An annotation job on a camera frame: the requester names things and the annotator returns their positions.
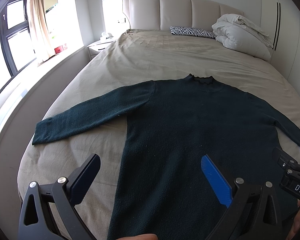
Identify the dark teal knit sweater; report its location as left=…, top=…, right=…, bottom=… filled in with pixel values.
left=32, top=75, right=300, bottom=239

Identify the person right hand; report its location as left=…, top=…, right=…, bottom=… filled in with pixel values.
left=286, top=199, right=300, bottom=240

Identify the person left hand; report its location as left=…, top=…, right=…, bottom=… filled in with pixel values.
left=118, top=233, right=158, bottom=240

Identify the beige padded window bench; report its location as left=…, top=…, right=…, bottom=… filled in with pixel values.
left=0, top=46, right=90, bottom=239

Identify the white wardrobe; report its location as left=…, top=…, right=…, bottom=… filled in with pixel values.
left=261, top=0, right=300, bottom=95

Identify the white folded duvet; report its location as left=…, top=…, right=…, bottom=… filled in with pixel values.
left=212, top=14, right=273, bottom=61

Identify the red small box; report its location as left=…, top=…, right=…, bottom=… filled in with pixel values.
left=54, top=46, right=64, bottom=54

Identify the zebra print pillow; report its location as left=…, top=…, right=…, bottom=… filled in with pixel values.
left=170, top=26, right=215, bottom=39

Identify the beige bed sheet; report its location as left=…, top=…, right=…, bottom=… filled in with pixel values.
left=17, top=30, right=300, bottom=239

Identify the white nightstand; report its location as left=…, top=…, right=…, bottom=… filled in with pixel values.
left=87, top=37, right=116, bottom=60

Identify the black framed window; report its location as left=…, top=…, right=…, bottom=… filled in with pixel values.
left=0, top=0, right=36, bottom=76

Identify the beige curtain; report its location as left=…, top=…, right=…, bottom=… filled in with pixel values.
left=27, top=0, right=49, bottom=41

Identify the beige padded headboard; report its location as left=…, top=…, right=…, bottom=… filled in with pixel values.
left=122, top=0, right=244, bottom=31

